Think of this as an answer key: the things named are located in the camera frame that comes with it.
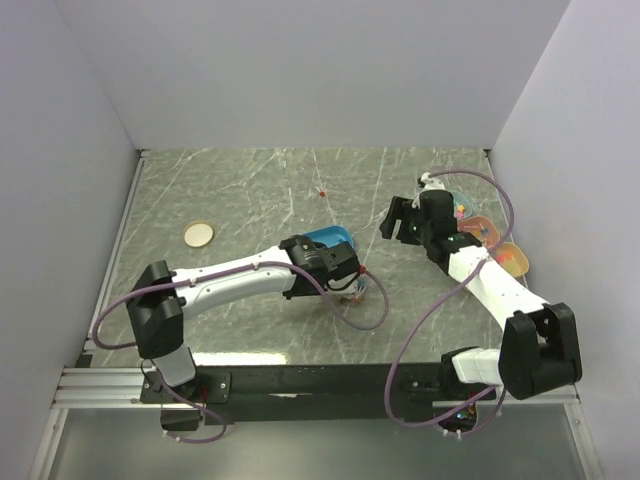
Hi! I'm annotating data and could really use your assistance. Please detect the blue lollipop tray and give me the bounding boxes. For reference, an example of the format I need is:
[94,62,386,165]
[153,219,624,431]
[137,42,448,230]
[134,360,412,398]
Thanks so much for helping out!
[304,225,355,248]

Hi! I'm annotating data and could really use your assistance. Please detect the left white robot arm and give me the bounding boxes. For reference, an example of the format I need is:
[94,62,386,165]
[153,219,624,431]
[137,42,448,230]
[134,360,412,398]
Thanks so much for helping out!
[126,235,361,402]

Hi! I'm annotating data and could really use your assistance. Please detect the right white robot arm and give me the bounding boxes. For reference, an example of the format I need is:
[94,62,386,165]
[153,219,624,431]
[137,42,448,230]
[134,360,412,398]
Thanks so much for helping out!
[380,189,583,400]

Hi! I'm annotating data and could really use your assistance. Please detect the light blue star candy tray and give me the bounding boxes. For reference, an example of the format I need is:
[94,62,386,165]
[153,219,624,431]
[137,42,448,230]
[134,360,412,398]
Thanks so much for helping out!
[451,191,473,221]

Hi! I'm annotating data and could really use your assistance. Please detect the clear plastic jar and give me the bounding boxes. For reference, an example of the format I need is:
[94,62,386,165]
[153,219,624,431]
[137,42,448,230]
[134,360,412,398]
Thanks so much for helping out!
[338,276,366,303]

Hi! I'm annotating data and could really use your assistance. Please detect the pink lollipop tray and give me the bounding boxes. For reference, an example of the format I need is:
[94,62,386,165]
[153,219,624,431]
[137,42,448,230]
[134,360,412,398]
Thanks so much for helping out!
[458,215,501,249]

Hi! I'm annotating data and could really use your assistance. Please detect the beige gummy candy tray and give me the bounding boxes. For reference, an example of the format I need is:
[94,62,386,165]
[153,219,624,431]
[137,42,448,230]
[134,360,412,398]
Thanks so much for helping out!
[494,242,530,278]

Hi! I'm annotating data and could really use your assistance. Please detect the black base beam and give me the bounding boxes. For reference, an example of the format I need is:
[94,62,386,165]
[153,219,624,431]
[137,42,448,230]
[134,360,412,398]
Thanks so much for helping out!
[137,362,501,426]

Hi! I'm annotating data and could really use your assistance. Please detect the beige round jar lid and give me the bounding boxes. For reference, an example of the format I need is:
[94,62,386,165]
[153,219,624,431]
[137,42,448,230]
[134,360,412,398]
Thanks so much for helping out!
[183,221,215,248]

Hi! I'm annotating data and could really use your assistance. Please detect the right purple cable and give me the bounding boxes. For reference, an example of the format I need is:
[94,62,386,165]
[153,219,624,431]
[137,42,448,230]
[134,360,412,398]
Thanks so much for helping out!
[383,168,516,440]

